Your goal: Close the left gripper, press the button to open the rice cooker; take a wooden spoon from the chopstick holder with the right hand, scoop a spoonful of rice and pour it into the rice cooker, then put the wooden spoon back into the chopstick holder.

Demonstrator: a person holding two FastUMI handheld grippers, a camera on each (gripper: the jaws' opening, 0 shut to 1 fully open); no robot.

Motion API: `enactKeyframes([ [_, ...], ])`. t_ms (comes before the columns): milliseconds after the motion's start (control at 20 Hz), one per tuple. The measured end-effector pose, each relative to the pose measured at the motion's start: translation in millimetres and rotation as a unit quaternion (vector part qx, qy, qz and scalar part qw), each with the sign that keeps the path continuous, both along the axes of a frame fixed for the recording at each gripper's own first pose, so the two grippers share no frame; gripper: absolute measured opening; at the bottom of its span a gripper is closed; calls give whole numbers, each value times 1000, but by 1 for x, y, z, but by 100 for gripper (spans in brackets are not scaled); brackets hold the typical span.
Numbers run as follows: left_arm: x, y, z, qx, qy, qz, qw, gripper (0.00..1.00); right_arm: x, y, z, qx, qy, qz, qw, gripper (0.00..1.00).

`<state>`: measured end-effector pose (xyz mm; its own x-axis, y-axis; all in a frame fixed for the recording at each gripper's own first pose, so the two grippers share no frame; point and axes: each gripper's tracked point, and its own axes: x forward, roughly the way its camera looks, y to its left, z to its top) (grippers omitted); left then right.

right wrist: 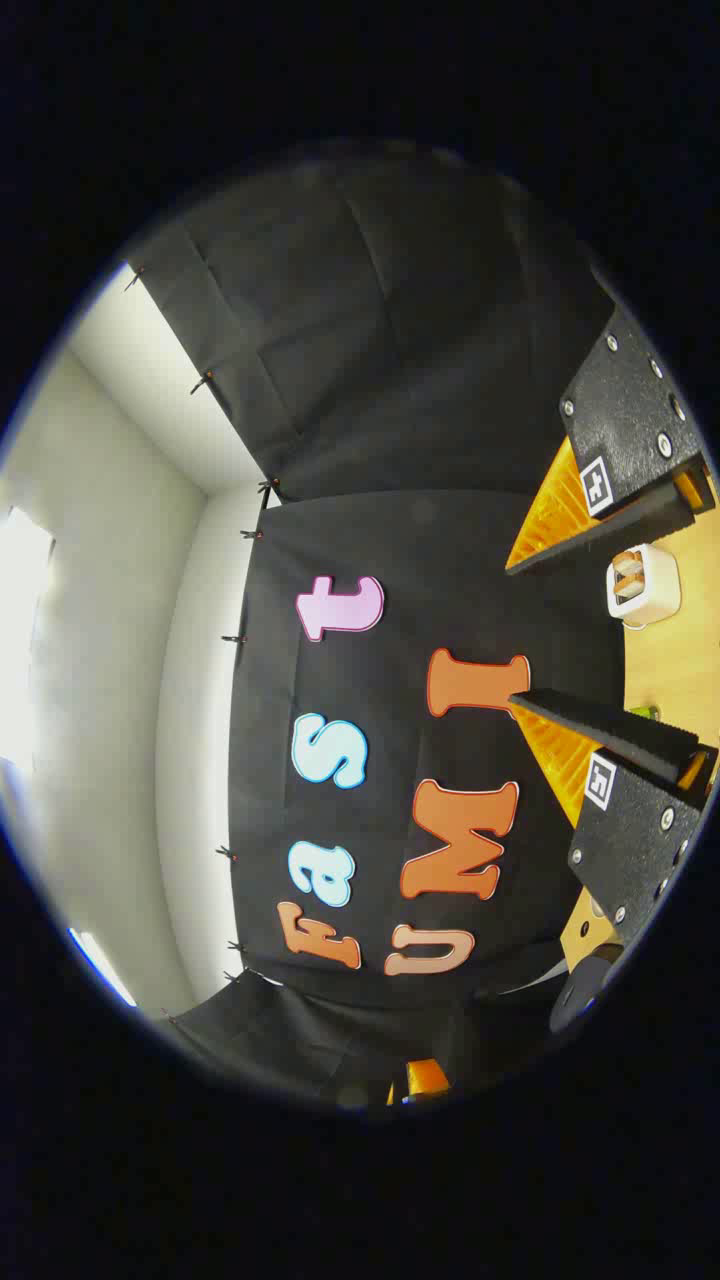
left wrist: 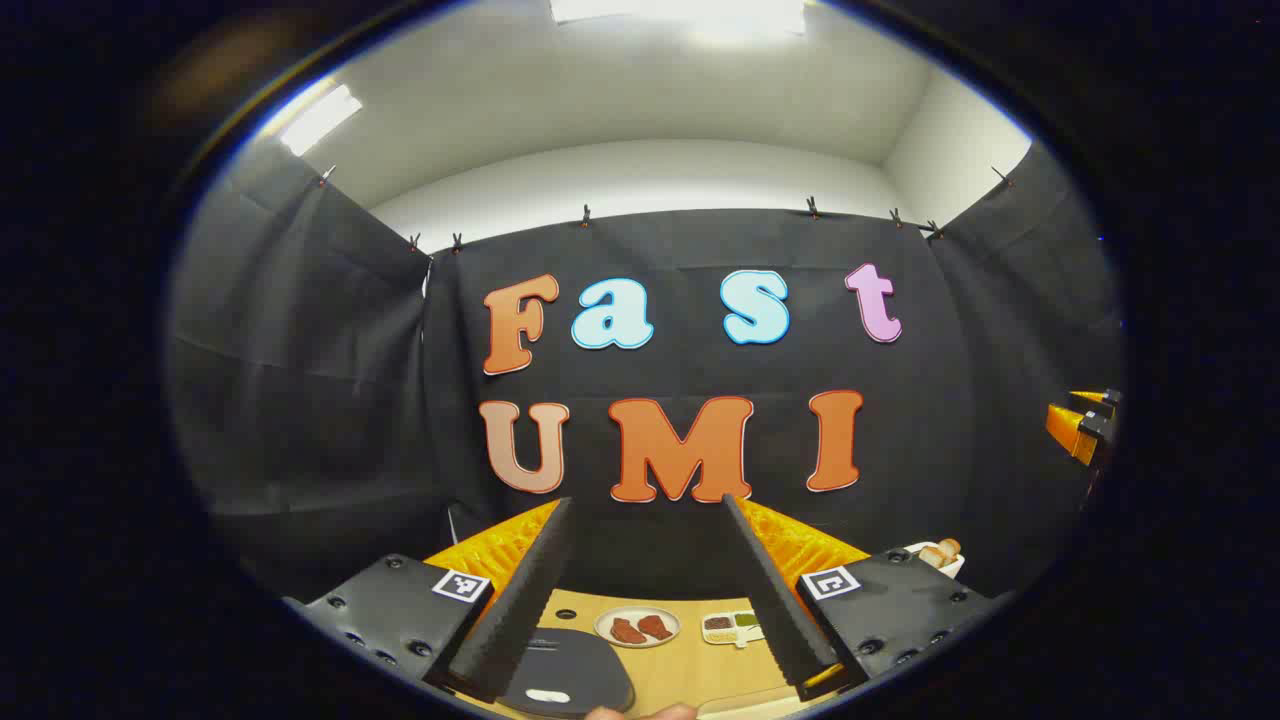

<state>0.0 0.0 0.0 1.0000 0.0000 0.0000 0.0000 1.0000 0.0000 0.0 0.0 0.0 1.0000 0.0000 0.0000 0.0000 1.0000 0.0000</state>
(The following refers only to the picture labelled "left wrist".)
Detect white toaster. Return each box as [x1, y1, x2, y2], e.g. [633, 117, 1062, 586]
[903, 540, 967, 581]

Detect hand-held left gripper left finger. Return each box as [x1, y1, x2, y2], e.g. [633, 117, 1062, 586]
[283, 497, 576, 704]

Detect round white plate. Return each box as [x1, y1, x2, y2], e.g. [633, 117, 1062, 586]
[594, 606, 682, 649]

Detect white divided dish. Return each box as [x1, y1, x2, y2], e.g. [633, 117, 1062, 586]
[701, 611, 767, 648]

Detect ceiling light panel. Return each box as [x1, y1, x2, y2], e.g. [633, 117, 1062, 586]
[550, 0, 807, 29]
[279, 84, 363, 157]

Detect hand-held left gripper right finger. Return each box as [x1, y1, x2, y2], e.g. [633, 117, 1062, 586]
[722, 493, 1001, 701]

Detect black backdrop cloth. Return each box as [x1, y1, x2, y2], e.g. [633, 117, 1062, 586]
[168, 135, 1126, 611]

